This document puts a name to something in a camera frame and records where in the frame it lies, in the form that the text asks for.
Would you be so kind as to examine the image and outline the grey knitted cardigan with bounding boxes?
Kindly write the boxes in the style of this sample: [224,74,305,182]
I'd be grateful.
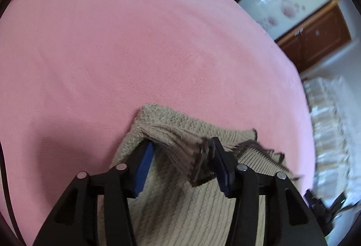
[96,104,303,246]

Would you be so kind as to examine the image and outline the black cable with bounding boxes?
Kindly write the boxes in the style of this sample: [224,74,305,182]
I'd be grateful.
[0,142,21,241]

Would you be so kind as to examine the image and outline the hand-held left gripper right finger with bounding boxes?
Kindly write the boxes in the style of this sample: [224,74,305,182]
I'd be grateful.
[209,137,329,246]

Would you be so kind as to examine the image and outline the white lace furniture cover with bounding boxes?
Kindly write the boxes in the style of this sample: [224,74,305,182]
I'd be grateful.
[302,75,361,208]

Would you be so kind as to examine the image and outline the brown wooden door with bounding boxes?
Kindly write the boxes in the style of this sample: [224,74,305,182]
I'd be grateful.
[276,0,352,72]

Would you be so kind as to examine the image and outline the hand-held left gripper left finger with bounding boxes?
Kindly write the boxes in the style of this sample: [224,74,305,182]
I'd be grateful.
[32,140,156,246]

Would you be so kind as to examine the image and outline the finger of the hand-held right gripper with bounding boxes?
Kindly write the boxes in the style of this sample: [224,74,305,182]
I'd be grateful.
[304,189,328,214]

